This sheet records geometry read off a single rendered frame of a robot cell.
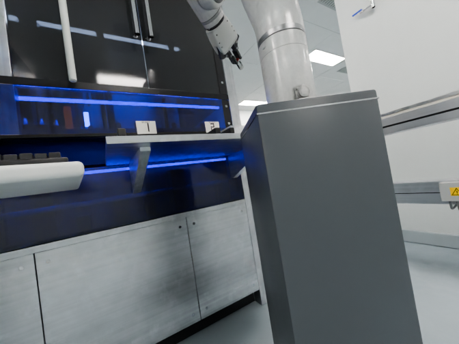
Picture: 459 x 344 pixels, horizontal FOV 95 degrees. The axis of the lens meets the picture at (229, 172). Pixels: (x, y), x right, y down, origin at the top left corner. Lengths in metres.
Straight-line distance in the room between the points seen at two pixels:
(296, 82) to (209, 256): 0.89
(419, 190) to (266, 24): 1.23
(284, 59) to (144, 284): 0.97
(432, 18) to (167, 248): 2.23
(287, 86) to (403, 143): 1.71
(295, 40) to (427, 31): 1.72
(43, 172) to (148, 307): 0.77
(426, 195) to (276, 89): 1.17
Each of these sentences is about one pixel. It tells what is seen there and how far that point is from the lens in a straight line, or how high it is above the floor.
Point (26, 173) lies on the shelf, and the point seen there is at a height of 0.79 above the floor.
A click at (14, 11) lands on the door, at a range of 1.26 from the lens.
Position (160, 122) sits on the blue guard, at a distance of 1.08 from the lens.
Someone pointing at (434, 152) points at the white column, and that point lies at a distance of 2.11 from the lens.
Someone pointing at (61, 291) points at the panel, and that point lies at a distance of 1.05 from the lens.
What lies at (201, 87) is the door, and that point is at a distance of 1.24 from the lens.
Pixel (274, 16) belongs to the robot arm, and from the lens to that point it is 0.62.
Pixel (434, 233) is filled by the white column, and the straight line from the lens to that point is 2.21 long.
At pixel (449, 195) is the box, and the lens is 1.47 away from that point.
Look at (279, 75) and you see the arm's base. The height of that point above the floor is 0.95.
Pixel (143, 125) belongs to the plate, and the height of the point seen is 1.03.
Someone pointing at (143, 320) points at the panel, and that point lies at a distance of 1.13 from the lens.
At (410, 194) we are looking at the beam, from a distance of 1.56.
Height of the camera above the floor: 0.72
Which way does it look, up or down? 2 degrees up
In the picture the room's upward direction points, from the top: 9 degrees counter-clockwise
